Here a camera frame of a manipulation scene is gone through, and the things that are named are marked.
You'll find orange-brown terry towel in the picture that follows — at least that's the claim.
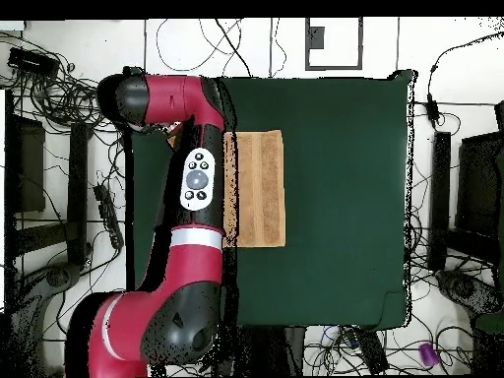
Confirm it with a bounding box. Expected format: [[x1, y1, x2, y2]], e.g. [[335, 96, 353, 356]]
[[166, 122, 287, 250]]

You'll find dark flat panel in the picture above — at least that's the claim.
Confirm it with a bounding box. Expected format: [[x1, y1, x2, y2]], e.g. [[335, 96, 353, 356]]
[[455, 131, 504, 238], [4, 90, 47, 215]]

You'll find dark green table cloth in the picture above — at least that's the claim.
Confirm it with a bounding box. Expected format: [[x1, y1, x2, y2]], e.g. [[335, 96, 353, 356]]
[[124, 66, 418, 331]]

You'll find black power strip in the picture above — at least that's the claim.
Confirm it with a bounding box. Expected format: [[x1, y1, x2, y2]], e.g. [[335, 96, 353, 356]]
[[352, 329, 391, 376], [93, 183, 126, 250]]

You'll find black metal bar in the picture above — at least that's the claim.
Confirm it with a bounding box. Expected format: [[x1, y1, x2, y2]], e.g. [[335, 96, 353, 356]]
[[427, 131, 453, 272], [65, 122, 95, 266]]

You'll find small purple object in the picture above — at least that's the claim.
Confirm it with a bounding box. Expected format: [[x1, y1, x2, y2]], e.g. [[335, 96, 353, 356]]
[[418, 342, 440, 368]]

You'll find black box device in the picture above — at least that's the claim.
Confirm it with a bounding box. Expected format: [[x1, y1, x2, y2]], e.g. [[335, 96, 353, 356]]
[[7, 46, 61, 79]]

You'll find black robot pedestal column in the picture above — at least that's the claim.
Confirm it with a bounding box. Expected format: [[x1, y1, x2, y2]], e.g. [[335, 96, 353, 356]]
[[212, 325, 307, 378]]

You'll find grey rectangular frame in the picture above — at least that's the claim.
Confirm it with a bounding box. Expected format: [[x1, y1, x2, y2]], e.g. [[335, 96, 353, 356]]
[[304, 17, 364, 73]]

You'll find black inline cable adapter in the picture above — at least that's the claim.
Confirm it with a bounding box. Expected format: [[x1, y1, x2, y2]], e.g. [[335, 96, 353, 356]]
[[426, 93, 443, 130]]

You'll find tangle of black cables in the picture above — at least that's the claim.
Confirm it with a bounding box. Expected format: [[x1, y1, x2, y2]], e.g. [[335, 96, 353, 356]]
[[23, 72, 119, 134]]

